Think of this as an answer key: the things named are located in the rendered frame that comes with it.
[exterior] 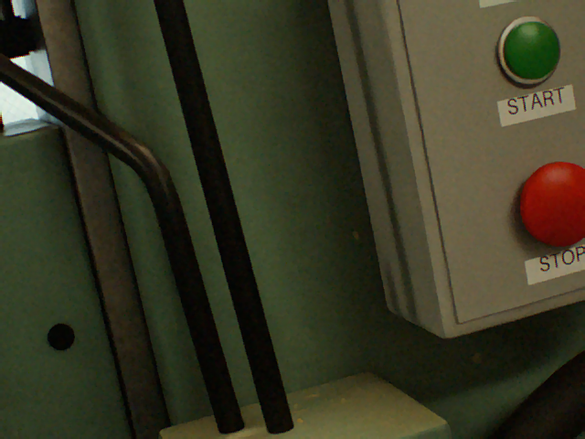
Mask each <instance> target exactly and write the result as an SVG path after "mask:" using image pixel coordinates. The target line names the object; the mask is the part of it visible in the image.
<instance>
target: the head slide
mask: <svg viewBox="0 0 585 439"><path fill-rule="evenodd" d="M0 439H135V435H134V430H133V426H132V424H131V419H130V415H129V412H128V408H127V403H126V400H125V396H124V391H123V387H122V380H121V376H120V372H119V368H118V364H117V359H116V356H114V351H113V347H112V341H111V336H110V332H109V328H108V324H107V319H106V315H105V312H104V308H103V304H102V299H101V292H100V288H99V284H98V280H97V276H96V272H95V267H93V263H92V259H91V256H90V248H89V244H88V240H87V236H86V231H85V228H84V224H83V220H82V215H81V211H80V204H79V200H78V196H77V192H76V188H75V183H74V179H73V175H72V172H71V167H70V163H69V156H68V152H67V147H66V144H65V140H64V136H63V133H62V132H61V131H60V128H59V127H58V126H56V125H54V124H51V123H47V122H44V121H42V120H39V119H37V118H26V119H21V120H18V121H17V122H12V123H5V124H4V122H3V118H2V114H1V110H0Z"/></svg>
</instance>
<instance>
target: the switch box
mask: <svg viewBox="0 0 585 439"><path fill-rule="evenodd" d="M327 3H328V7H329V12H330V17H331V22H332V27H334V32H335V41H336V45H337V51H338V56H339V60H340V65H341V71H342V75H343V81H344V85H345V90H346V99H347V104H348V110H349V114H350V119H351V124H353V129H354V134H355V139H356V148H357V153H358V158H359V163H360V168H361V174H362V178H363V183H364V188H365V192H366V199H367V207H368V212H369V217H370V222H371V228H372V232H374V237H375V242H376V247H377V252H378V261H379V266H380V271H381V276H382V281H383V285H384V292H385V297H386V301H387V306H388V308H389V310H390V311H391V312H392V313H394V314H396V315H398V316H401V317H404V319H406V320H408V321H410V322H411V323H412V324H414V325H416V326H418V327H421V328H423V329H425V330H427V331H429V332H431V333H433V334H435V335H437V336H439V337H442V338H447V339H452V338H456V337H461V336H465V335H469V334H472V333H475V332H478V331H482V330H484V329H485V328H488V327H494V326H498V325H502V324H504V323H508V322H511V321H515V320H517V319H521V318H524V317H528V316H533V315H537V314H541V313H544V312H547V311H550V310H553V309H554V308H557V307H561V306H564V305H569V304H573V303H576V302H579V301H583V300H585V270H581V271H578V272H574V273H568V274H564V275H561V276H558V277H554V279H551V280H547V281H545V282H541V283H537V284H531V285H528V284H527V273H526V268H525V263H524V261H529V260H532V259H536V258H539V257H542V256H546V255H550V254H552V253H556V252H562V251H565V250H569V248H572V247H577V246H580V245H583V244H585V237H584V238H583V239H582V240H581V241H578V242H576V243H573V244H570V245H567V246H553V245H549V244H546V243H543V242H541V241H538V240H537V239H536V238H534V237H533V236H532V235H531V234H530V233H529V232H528V230H527V228H526V226H524V224H523V222H522V220H521V215H520V208H519V204H520V197H521V193H522V189H523V186H524V185H525V183H526V181H528V179H529V178H530V177H531V176H532V175H533V173H534V172H535V171H537V170H538V169H539V168H541V167H542V166H544V165H547V164H550V163H555V162H565V163H571V164H574V165H577V166H581V167H583V168H584V169H585V0H518V1H514V2H509V3H505V4H501V5H492V6H488V7H483V8H480V5H479V0H327ZM522 16H537V17H540V18H542V19H543V20H544V21H546V22H547V23H548V24H550V25H551V26H552V28H553V29H554V30H555V32H556V34H557V36H558V41H559V45H560V46H561V54H560V61H559V64H558V67H557V69H556V70H555V72H554V73H553V74H552V76H550V77H548V78H547V79H546V80H544V81H542V82H541V83H539V84H535V85H521V84H518V83H515V82H514V81H512V80H510V79H509V78H508V77H506V75H505V74H504V73H503V72H502V70H501V68H500V66H499V64H498V60H497V55H496V49H497V42H498V39H499V37H500V35H501V32H502V31H503V29H504V28H505V26H506V25H508V24H509V23H510V22H511V21H513V20H515V19H516V18H519V17H522ZM570 84H572V90H573V96H574V102H575V107H576V109H575V110H571V111H567V112H560V113H556V114H552V115H549V116H545V117H541V118H536V119H532V120H528V121H524V122H521V123H513V124H509V125H506V126H502V124H501V120H500V114H499V109H497V102H498V101H502V100H506V99H510V98H515V97H518V96H522V95H526V94H530V93H534V92H538V91H545V90H550V89H554V88H558V87H562V86H566V85H570Z"/></svg>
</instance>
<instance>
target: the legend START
mask: <svg viewBox="0 0 585 439"><path fill-rule="evenodd" d="M497 109H499V114H500V120H501V124H502V126H506V125H509V124H513V123H521V122H524V121H528V120H532V119H536V118H541V117H545V116H549V115H552V114H556V113H560V112H567V111H571V110H575V109H576V107H575V102H574V96H573V90H572V84H570V85H566V86H562V87H558V88H554V89H550V90H545V91H538V92H534V93H530V94H526V95H522V96H518V97H515V98H510V99H506V100H502V101H498V102H497Z"/></svg>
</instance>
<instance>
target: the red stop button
mask: <svg viewBox="0 0 585 439"><path fill-rule="evenodd" d="M519 208H520V215H521V220H522V222H523V224H524V226H526V229H527V230H528V232H529V233H530V234H531V235H532V236H533V237H534V238H536V239H537V240H538V241H541V242H543V243H546V244H549V245H553V246H567V245H570V244H573V243H576V242H578V241H581V240H582V239H583V238H584V237H585V169H584V168H583V167H581V166H577V165H574V164H571V163H565V162H555V163H550V164H547V165H544V166H542V167H541V168H539V169H538V170H537V171H535V172H534V173H533V175H532V176H531V177H530V178H529V179H528V181H526V183H525V185H524V186H523V189H522V193H521V197H520V204H519Z"/></svg>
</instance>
